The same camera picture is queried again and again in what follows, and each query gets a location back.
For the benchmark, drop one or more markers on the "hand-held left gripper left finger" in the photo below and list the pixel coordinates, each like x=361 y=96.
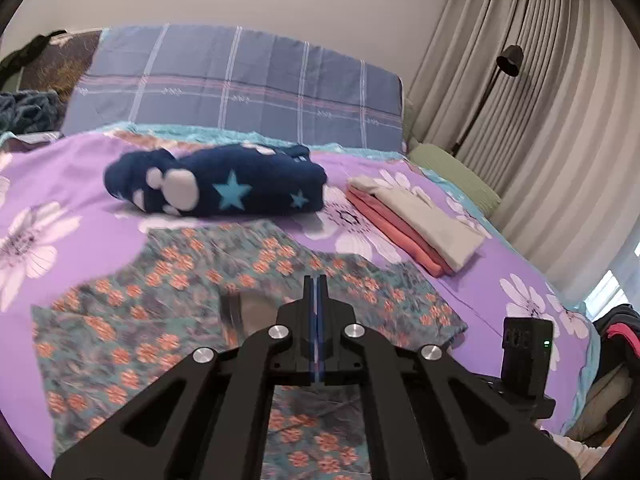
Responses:
x=308 y=292

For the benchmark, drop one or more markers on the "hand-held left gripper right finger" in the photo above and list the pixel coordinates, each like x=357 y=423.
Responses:
x=322 y=292

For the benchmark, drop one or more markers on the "teal floral print garment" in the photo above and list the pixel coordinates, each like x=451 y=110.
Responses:
x=150 y=310

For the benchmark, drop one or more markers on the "pile of dark clothes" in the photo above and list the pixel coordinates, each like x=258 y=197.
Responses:
x=615 y=350

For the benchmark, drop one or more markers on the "folded pink garment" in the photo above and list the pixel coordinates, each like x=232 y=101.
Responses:
x=390 y=227

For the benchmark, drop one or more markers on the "navy star print fleece garment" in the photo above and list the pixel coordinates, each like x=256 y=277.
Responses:
x=240 y=180

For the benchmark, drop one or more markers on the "folded beige garment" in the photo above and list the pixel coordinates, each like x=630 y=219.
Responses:
x=435 y=220

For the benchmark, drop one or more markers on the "green cushion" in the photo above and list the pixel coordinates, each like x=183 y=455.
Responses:
x=457 y=172

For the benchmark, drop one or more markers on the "blue plaid pillow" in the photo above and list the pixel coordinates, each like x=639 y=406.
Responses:
x=225 y=85

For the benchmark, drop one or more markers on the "beige curtain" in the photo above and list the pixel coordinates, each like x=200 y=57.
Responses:
x=550 y=110

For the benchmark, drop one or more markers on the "purple floral bed sheet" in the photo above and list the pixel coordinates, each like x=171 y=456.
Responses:
x=65 y=200

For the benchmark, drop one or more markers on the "black floor lamp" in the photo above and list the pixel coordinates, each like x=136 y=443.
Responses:
x=502 y=67

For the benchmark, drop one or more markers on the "brown patterned pillow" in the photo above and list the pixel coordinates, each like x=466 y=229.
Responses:
x=70 y=67

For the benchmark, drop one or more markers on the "dark hanging cloth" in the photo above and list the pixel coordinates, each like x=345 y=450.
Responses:
x=27 y=55

